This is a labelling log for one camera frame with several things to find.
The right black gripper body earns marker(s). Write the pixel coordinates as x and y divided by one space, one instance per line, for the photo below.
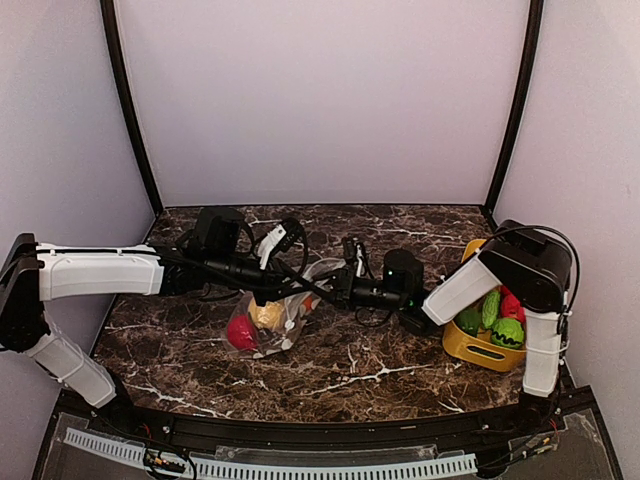
351 296

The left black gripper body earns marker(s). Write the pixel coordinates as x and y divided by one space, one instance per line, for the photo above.
222 266

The yellow fake lemon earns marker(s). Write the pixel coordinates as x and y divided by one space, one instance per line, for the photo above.
272 316

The clear polka dot zip bag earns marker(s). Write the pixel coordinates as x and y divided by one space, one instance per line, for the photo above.
272 342

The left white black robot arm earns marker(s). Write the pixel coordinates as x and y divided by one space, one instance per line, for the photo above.
35 273

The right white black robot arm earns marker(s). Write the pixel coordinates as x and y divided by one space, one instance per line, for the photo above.
537 264

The green fake bell pepper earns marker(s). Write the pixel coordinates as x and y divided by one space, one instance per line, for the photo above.
469 321

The red fake apple in bag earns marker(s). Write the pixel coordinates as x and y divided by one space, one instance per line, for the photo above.
241 333

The green fake bitter gourd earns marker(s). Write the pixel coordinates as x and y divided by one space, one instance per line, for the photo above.
490 309

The green fake watermelon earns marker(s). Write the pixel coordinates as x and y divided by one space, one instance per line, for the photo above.
508 333

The yellow plastic basket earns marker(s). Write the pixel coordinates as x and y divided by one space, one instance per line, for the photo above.
480 350

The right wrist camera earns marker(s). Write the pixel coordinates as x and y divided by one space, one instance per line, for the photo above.
355 255

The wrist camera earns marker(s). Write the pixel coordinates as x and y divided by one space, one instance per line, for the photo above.
280 239
355 255

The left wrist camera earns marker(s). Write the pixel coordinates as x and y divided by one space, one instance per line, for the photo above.
280 239

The white slotted cable duct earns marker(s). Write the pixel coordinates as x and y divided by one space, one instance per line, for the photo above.
247 463

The black front rail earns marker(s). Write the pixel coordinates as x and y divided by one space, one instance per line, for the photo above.
472 432

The left black frame post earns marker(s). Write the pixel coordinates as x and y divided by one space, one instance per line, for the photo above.
126 101

